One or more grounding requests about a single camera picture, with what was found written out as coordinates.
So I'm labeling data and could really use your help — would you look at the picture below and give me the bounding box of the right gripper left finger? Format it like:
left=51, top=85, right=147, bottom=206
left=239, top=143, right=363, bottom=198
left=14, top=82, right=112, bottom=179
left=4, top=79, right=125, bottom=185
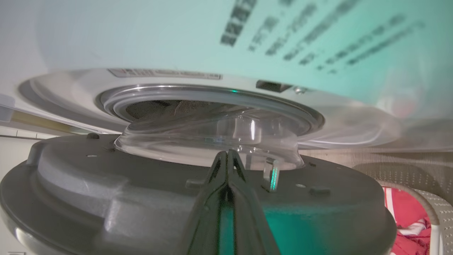
left=179, top=151, right=229, bottom=255

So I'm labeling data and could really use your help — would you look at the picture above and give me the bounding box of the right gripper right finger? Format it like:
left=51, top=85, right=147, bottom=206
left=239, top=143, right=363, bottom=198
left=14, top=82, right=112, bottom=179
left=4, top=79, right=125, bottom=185
left=227, top=149, right=282, bottom=255

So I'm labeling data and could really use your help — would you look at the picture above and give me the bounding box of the grey washing machine door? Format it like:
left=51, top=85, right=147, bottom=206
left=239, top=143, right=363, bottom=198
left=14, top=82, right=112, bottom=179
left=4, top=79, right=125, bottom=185
left=0, top=106, right=397, bottom=255

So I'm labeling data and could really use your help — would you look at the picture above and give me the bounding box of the red garment with white patch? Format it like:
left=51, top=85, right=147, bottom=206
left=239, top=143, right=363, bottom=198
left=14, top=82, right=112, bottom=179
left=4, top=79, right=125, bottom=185
left=383, top=187, right=433, bottom=255

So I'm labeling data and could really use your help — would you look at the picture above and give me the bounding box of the white front-load washing machine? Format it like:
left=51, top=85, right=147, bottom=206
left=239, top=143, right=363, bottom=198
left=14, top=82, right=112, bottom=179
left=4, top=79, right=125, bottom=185
left=0, top=0, right=453, bottom=150

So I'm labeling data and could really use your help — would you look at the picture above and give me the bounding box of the cream perforated laundry basket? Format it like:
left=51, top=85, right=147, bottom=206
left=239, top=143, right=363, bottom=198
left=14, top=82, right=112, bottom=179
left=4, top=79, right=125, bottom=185
left=354, top=161, right=453, bottom=255

